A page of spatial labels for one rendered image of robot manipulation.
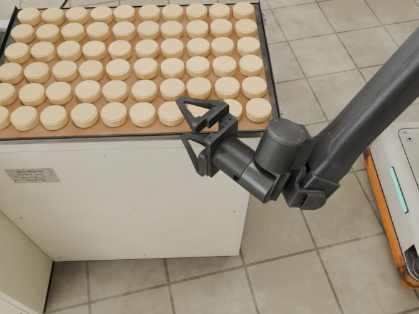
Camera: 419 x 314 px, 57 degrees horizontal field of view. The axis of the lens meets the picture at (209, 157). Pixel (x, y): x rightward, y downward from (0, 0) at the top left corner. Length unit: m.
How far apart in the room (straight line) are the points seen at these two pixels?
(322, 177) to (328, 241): 1.10
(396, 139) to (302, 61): 0.81
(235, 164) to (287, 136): 0.10
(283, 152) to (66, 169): 0.58
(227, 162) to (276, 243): 1.07
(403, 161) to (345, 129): 1.06
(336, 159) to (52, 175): 0.67
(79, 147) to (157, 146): 0.17
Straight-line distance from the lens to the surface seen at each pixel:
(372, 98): 0.57
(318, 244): 1.67
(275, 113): 0.80
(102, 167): 0.94
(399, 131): 1.71
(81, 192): 1.06
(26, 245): 1.39
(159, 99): 0.82
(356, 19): 2.64
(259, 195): 0.58
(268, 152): 0.54
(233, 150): 0.60
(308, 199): 0.60
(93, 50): 0.92
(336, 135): 0.58
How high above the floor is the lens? 1.51
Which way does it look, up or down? 57 degrees down
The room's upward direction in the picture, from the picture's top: straight up
